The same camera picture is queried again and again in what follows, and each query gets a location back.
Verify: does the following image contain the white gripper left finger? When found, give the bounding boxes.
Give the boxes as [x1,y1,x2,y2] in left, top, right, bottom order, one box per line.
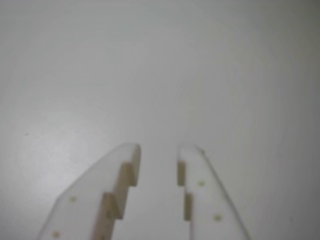
[37,142,142,240]

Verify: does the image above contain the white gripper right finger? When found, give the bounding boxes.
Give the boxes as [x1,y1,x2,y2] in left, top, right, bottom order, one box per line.
[177,143,251,240]

